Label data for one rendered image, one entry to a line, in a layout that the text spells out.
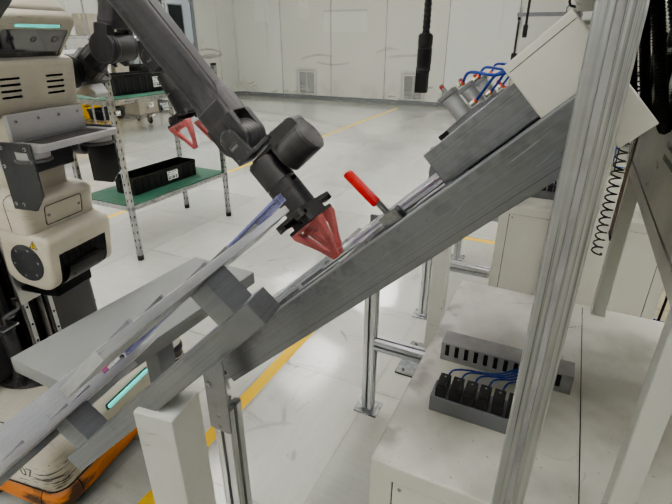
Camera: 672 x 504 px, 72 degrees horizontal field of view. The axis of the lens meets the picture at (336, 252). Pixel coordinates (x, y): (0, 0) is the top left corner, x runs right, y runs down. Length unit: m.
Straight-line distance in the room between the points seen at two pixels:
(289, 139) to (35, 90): 0.80
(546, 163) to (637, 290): 1.70
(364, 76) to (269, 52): 2.32
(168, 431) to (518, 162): 0.53
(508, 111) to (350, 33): 9.72
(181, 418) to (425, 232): 0.39
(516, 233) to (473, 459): 1.39
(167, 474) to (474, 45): 9.16
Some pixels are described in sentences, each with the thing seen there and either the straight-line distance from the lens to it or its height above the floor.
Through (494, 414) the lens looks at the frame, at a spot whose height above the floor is 0.65.
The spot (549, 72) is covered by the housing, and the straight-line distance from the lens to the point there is 0.55.
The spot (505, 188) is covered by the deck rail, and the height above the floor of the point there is 1.11.
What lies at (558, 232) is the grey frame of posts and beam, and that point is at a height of 1.08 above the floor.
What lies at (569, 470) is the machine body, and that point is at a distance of 0.92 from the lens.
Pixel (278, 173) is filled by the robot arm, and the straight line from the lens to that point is 0.76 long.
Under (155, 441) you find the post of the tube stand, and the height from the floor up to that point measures 0.78.
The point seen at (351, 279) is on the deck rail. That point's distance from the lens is 0.66.
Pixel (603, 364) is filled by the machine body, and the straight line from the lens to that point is 1.18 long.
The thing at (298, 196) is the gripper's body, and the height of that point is 1.03.
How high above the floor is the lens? 1.26
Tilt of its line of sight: 25 degrees down
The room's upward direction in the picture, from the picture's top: straight up
